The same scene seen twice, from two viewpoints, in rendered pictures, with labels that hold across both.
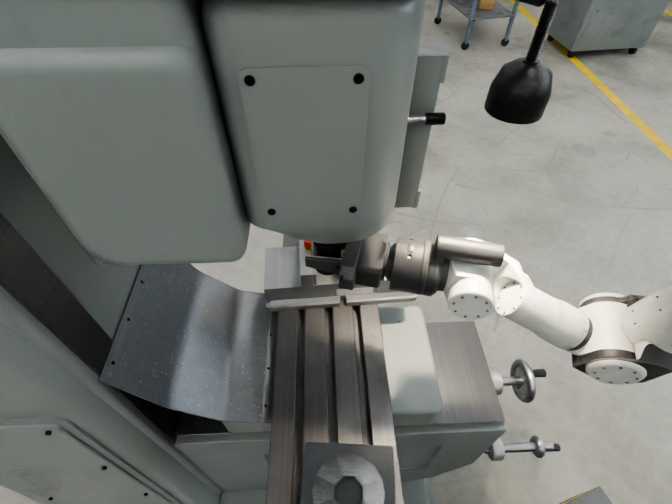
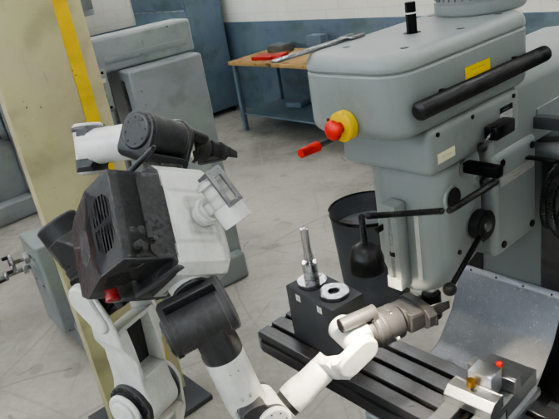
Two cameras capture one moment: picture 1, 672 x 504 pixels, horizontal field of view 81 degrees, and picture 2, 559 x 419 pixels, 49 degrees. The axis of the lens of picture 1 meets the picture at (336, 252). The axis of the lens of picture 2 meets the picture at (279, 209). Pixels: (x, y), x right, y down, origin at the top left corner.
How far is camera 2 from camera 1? 1.68 m
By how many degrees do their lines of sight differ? 101
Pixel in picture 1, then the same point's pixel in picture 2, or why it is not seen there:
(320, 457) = (353, 293)
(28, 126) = not seen: hidden behind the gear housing
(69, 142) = not seen: hidden behind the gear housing
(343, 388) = (395, 376)
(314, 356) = (428, 375)
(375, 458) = (334, 304)
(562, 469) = not seen: outside the picture
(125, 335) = (486, 276)
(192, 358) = (479, 328)
